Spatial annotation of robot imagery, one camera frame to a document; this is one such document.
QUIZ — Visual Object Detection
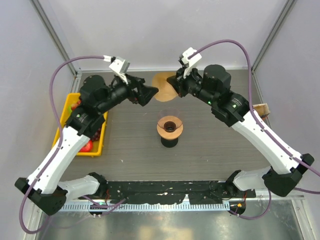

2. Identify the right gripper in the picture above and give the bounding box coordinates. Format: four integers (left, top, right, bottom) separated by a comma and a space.
167, 63, 217, 107

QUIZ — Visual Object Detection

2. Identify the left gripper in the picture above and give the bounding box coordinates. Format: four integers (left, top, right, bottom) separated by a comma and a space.
96, 72, 158, 114

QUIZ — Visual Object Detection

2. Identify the brown paper coffee filter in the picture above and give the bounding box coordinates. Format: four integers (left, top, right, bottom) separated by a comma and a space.
152, 71, 178, 102

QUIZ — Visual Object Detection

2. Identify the pink glass dripper cone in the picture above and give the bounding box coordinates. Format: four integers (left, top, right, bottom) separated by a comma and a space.
157, 107, 183, 133

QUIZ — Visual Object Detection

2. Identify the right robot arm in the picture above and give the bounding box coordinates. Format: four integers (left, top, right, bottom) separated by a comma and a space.
166, 64, 314, 197

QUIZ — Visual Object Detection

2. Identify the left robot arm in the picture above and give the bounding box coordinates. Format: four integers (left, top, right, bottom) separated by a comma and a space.
14, 75, 159, 216

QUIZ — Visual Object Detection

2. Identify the dark red coffee server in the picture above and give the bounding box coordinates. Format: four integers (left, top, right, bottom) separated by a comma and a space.
160, 126, 179, 148

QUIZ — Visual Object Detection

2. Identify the orange coffee filter box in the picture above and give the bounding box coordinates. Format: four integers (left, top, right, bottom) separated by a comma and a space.
252, 103, 270, 119

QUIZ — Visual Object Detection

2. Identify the purple grape bunch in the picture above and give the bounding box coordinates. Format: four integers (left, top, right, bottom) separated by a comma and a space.
91, 128, 102, 142

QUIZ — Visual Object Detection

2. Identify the yellow plastic tray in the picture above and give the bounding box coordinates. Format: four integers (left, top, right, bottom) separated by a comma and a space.
51, 92, 110, 158

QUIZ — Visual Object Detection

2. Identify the red apple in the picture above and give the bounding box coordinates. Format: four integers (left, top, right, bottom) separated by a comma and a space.
79, 140, 93, 153

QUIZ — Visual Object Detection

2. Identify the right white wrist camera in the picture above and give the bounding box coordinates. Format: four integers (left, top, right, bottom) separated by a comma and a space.
179, 47, 202, 79

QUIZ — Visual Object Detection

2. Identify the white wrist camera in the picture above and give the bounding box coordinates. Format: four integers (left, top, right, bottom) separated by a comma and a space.
103, 55, 130, 85
179, 47, 202, 79

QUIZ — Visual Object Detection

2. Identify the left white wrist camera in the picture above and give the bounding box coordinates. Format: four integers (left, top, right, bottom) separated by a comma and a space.
103, 55, 130, 85

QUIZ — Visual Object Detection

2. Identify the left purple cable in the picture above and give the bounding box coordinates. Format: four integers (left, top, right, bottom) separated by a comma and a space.
18, 55, 130, 235

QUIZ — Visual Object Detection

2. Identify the purple cable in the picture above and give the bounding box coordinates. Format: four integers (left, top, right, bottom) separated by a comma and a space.
18, 55, 130, 235
189, 39, 320, 220

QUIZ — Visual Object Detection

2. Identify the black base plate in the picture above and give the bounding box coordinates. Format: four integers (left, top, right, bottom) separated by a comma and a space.
77, 180, 257, 205

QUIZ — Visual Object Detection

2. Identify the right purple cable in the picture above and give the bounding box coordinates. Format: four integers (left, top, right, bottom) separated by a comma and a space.
189, 39, 320, 220

